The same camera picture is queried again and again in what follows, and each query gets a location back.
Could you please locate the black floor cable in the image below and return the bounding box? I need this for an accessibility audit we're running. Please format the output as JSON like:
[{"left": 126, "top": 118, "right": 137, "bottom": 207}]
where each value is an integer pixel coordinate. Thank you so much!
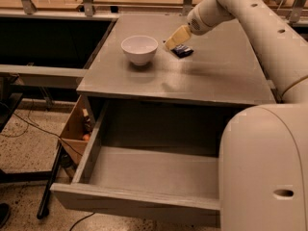
[{"left": 0, "top": 101, "right": 84, "bottom": 157}]

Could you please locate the open grey top drawer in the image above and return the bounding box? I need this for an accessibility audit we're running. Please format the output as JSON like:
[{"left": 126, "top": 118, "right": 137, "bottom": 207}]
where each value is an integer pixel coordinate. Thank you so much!
[{"left": 51, "top": 100, "right": 221, "bottom": 227}]

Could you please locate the dark blue rxbar wrapper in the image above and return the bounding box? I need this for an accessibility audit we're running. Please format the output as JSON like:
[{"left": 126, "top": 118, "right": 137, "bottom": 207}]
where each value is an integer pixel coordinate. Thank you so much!
[{"left": 171, "top": 44, "right": 193, "bottom": 59}]

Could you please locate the white ceramic bowl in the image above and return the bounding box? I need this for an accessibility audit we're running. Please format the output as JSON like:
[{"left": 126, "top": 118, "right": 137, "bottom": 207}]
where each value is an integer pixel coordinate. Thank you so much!
[{"left": 121, "top": 36, "right": 158, "bottom": 65}]

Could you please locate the grey metal rail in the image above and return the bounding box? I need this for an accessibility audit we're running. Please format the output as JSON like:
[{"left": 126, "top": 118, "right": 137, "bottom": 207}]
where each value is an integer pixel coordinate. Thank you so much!
[{"left": 0, "top": 64, "right": 87, "bottom": 89}]

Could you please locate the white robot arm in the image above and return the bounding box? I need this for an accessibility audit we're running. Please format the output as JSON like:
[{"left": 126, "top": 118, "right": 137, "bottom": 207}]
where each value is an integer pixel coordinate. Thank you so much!
[{"left": 166, "top": 0, "right": 308, "bottom": 231}]

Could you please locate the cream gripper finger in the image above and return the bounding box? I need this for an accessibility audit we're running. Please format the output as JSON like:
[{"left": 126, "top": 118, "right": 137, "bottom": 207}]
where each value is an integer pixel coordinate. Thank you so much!
[{"left": 165, "top": 25, "right": 192, "bottom": 50}]

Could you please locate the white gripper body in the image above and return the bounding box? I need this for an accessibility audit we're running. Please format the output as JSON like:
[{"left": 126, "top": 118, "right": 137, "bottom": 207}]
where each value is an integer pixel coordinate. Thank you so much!
[{"left": 187, "top": 6, "right": 212, "bottom": 36}]

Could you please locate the grey cabinet with top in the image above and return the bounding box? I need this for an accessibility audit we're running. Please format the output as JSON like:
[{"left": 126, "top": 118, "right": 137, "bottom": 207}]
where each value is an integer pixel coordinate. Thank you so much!
[{"left": 77, "top": 14, "right": 275, "bottom": 135}]

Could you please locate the black table leg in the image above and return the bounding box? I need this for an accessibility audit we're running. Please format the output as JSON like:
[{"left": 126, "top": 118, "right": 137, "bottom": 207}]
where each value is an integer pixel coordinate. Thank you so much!
[{"left": 37, "top": 145, "right": 62, "bottom": 219}]

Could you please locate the black shoe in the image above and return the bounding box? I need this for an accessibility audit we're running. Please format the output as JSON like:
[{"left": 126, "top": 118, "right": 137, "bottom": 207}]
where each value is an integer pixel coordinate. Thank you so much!
[{"left": 0, "top": 203, "right": 11, "bottom": 228}]

